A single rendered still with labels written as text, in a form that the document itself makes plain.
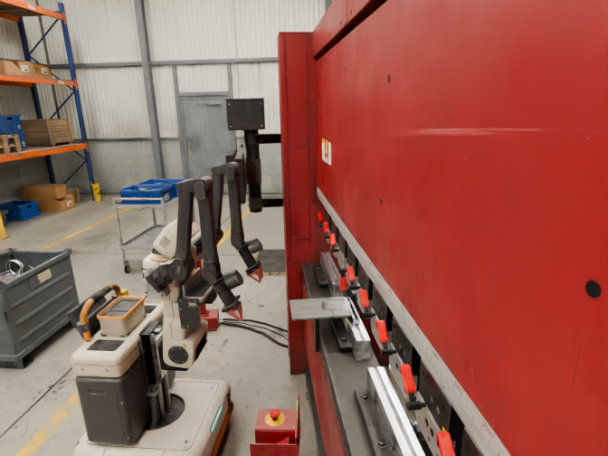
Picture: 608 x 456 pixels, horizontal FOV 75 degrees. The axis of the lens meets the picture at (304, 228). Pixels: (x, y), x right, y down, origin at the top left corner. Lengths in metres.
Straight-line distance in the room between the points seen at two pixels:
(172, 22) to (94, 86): 2.29
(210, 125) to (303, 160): 6.86
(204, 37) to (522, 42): 8.95
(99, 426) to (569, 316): 2.17
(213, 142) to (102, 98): 2.65
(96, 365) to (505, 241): 1.89
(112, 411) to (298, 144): 1.74
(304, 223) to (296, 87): 0.85
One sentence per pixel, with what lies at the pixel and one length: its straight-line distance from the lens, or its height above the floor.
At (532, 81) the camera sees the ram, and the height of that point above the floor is 1.91.
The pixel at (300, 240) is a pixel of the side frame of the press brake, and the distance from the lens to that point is 2.64.
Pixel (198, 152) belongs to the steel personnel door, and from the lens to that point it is 9.43.
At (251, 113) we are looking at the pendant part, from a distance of 2.64.
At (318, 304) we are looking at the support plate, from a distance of 1.90.
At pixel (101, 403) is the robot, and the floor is 0.55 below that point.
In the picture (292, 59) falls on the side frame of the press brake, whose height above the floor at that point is 2.15.
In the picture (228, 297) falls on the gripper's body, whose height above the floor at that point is 1.11.
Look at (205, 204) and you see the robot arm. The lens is 1.64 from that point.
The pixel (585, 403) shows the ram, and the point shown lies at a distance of 0.56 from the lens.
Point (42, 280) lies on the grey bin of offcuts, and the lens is 3.89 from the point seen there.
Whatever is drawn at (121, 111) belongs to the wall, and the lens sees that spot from 10.12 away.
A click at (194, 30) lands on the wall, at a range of 9.50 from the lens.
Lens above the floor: 1.88
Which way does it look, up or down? 17 degrees down
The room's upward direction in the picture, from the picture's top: 1 degrees counter-clockwise
